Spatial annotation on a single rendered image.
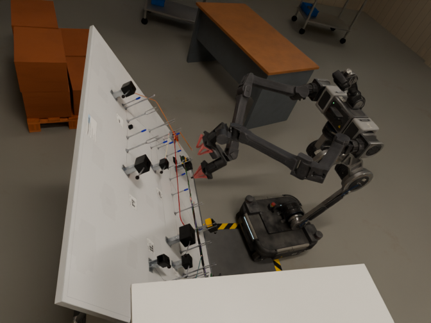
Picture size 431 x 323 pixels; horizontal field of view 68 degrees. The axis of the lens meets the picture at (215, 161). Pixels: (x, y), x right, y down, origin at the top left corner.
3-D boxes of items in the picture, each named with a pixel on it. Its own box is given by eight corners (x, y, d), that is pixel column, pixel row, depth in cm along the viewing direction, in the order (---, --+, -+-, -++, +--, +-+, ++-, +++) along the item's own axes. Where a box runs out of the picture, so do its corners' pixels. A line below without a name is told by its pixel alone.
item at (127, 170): (117, 180, 107) (141, 170, 106) (123, 162, 117) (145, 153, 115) (124, 190, 110) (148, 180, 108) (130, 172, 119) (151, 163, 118)
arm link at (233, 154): (238, 155, 177) (231, 156, 185) (227, 138, 175) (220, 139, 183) (222, 168, 173) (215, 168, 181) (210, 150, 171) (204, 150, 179)
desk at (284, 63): (228, 56, 510) (245, 3, 451) (289, 120, 433) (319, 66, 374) (183, 60, 467) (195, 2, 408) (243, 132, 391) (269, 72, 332)
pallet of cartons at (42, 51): (102, 62, 412) (104, 3, 360) (116, 129, 338) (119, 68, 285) (21, 57, 376) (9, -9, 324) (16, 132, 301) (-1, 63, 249)
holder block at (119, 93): (106, 98, 124) (126, 88, 122) (111, 88, 133) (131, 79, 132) (112, 108, 126) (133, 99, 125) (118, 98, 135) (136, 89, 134)
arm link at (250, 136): (306, 177, 150) (315, 157, 144) (301, 182, 146) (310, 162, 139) (232, 136, 168) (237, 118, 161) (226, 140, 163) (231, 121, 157)
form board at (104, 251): (222, 354, 142) (226, 353, 142) (54, 304, 65) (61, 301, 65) (186, 157, 217) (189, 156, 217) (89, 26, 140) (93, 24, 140)
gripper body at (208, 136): (205, 145, 159) (215, 136, 156) (202, 132, 166) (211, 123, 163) (214, 150, 163) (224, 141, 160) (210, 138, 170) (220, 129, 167)
